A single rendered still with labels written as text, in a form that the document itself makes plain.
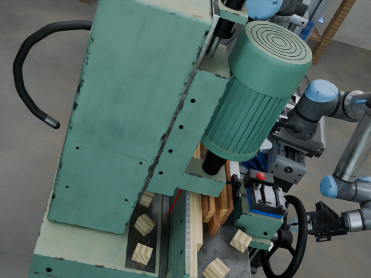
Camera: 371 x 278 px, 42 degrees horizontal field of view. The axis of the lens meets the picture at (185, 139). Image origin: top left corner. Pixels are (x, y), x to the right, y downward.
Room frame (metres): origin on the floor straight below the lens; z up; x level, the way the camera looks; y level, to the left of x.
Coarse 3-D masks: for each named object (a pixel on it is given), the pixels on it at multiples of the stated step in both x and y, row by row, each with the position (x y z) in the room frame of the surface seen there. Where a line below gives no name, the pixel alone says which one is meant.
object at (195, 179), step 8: (192, 160) 1.02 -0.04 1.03; (200, 160) 1.03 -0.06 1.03; (192, 168) 0.99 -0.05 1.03; (200, 168) 1.00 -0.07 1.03; (224, 168) 1.04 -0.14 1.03; (184, 176) 0.96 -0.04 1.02; (192, 176) 0.97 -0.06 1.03; (200, 176) 0.97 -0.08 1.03; (208, 176) 0.99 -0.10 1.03; (216, 176) 1.00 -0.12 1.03; (224, 176) 1.01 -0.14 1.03; (184, 184) 0.96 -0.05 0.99; (192, 184) 0.97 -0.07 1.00; (200, 184) 0.97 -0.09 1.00; (208, 184) 0.98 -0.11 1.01; (216, 184) 0.99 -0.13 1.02; (224, 184) 0.99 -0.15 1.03; (200, 192) 0.98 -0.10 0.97; (208, 192) 0.98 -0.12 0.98; (216, 192) 0.99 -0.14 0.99
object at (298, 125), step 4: (276, 124) 1.19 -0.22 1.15; (280, 124) 1.19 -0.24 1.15; (284, 124) 1.20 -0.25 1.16; (288, 124) 1.20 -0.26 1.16; (292, 124) 1.21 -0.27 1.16; (296, 124) 1.21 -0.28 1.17; (300, 124) 1.21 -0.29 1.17; (288, 128) 1.20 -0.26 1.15; (292, 128) 1.20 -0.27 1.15; (296, 128) 1.20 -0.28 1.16; (300, 128) 1.20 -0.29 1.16; (296, 132) 1.20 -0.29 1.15
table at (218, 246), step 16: (176, 192) 1.04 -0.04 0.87; (176, 208) 0.97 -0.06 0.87; (176, 224) 0.91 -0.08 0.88; (224, 224) 0.97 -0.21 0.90; (176, 240) 0.86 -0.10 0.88; (208, 240) 0.89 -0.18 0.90; (224, 240) 0.91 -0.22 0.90; (256, 240) 0.99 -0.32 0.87; (176, 256) 0.81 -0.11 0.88; (208, 256) 0.84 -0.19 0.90; (224, 256) 0.86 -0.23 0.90; (240, 256) 0.89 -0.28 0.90; (176, 272) 0.76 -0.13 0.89; (240, 272) 0.84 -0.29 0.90
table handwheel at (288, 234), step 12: (288, 204) 1.20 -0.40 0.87; (300, 204) 1.14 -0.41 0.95; (300, 216) 1.09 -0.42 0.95; (300, 228) 1.05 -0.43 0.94; (276, 240) 1.08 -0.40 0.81; (288, 240) 1.09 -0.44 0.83; (300, 240) 1.02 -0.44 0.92; (264, 252) 1.13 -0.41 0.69; (300, 252) 1.00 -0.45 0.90; (264, 264) 1.08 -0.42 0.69; (276, 276) 1.00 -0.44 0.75; (288, 276) 0.97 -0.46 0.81
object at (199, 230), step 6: (198, 144) 1.21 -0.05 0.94; (198, 150) 1.18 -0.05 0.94; (198, 156) 1.15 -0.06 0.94; (198, 204) 0.96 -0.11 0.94; (198, 210) 0.94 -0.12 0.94; (198, 216) 0.92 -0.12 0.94; (198, 222) 0.90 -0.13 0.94; (198, 228) 0.88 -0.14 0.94; (198, 234) 0.86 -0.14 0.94; (198, 240) 0.84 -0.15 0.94; (198, 246) 0.83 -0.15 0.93
